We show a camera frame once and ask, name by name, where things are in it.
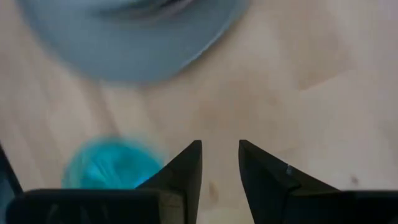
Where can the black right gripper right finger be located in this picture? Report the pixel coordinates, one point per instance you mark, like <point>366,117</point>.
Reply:
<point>267,186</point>

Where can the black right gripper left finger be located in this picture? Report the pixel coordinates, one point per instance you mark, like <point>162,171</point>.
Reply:
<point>174,193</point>

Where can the large grey plastic plate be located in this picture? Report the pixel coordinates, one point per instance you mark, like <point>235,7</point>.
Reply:
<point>130,46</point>

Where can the cyan translucent plastic plate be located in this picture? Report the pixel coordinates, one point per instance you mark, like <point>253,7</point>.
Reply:
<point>109,168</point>

